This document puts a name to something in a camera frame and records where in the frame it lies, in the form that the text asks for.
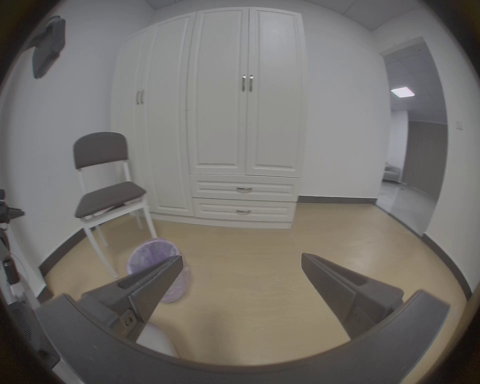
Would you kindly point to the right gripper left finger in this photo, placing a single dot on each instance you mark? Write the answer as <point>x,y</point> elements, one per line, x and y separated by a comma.
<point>146,292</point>

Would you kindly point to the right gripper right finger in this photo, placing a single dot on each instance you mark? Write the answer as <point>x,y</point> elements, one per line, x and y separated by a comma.
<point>337,288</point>

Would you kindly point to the purple plastic bag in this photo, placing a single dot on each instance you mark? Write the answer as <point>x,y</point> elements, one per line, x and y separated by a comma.
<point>150,251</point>

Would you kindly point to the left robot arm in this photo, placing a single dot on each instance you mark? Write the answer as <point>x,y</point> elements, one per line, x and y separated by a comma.
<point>8,214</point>

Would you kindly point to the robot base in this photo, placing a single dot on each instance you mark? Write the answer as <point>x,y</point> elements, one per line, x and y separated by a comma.
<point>159,339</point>

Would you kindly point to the white trash bin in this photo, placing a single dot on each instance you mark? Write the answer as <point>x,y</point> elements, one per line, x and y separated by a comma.
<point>179,289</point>

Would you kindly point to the white chair with grey seat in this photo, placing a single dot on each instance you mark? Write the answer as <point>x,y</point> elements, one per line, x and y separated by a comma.
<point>108,197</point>

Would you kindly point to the white wardrobe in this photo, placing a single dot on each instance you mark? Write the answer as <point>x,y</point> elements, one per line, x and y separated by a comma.
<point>221,112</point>

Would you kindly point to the square ceiling light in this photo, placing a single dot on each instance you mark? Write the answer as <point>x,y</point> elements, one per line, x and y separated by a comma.
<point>402,92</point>

